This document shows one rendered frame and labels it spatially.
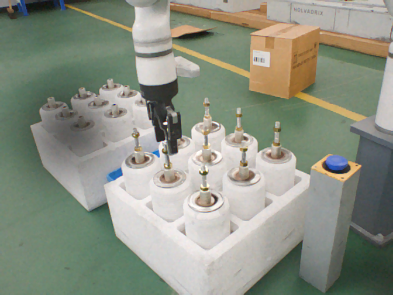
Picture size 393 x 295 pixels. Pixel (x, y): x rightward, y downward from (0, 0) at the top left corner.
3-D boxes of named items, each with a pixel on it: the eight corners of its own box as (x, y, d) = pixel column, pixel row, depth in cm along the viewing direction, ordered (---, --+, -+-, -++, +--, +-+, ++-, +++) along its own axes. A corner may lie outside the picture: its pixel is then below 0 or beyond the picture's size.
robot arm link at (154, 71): (202, 76, 68) (200, 44, 65) (147, 89, 64) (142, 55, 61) (182, 65, 75) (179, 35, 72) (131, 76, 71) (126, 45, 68)
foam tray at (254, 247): (211, 178, 124) (209, 131, 115) (312, 232, 98) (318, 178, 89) (115, 236, 102) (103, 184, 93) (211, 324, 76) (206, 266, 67)
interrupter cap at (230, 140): (219, 143, 94) (219, 141, 94) (235, 131, 99) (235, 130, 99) (243, 151, 90) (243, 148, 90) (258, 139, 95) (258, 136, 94)
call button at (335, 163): (331, 160, 72) (333, 151, 71) (350, 168, 70) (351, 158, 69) (321, 168, 70) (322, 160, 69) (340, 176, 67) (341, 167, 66)
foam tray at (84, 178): (127, 131, 160) (121, 93, 151) (183, 163, 134) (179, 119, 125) (43, 166, 139) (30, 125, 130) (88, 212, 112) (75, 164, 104)
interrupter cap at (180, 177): (169, 194, 77) (169, 191, 76) (146, 181, 81) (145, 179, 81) (193, 177, 81) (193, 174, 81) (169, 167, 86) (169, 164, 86)
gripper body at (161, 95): (131, 74, 71) (139, 116, 75) (146, 85, 64) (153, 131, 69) (166, 65, 73) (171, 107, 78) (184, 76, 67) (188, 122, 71)
